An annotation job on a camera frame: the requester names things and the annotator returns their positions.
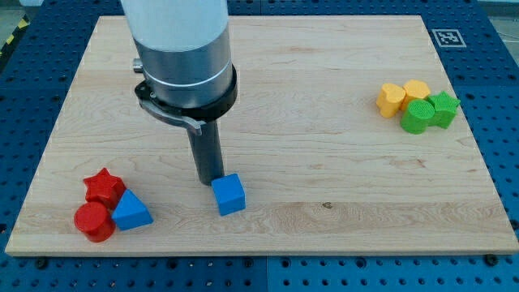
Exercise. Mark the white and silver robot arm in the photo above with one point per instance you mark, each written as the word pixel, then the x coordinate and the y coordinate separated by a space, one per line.
pixel 189 78

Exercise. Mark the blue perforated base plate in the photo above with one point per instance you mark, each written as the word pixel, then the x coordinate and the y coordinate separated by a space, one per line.
pixel 39 73

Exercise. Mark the wooden board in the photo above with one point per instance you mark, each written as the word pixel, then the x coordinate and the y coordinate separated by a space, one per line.
pixel 323 172

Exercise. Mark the green star block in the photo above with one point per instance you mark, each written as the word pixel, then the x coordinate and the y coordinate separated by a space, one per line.
pixel 445 107

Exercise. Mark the blue triangle block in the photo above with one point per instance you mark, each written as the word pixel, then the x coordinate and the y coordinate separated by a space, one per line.
pixel 131 212

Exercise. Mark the yellow hexagon block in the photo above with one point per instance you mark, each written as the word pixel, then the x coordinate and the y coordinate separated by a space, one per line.
pixel 414 89

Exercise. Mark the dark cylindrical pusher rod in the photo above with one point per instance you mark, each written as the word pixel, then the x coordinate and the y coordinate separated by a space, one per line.
pixel 206 150

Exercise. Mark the blue cube block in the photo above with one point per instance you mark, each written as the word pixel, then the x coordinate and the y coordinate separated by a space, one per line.
pixel 229 194

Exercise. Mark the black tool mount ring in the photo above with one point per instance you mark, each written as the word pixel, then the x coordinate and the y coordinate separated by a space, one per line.
pixel 191 119

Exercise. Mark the yellow heart block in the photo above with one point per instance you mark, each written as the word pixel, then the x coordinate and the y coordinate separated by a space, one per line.
pixel 390 99

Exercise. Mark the red star block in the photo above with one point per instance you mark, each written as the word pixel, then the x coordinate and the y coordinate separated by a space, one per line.
pixel 104 188

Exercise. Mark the white fiducial marker tag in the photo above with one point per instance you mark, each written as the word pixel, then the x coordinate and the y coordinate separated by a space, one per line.
pixel 448 38

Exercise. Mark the green cylinder block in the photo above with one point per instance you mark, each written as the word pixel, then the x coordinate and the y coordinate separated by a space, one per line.
pixel 416 118

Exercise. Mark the red cylinder block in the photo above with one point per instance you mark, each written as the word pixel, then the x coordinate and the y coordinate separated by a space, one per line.
pixel 94 221

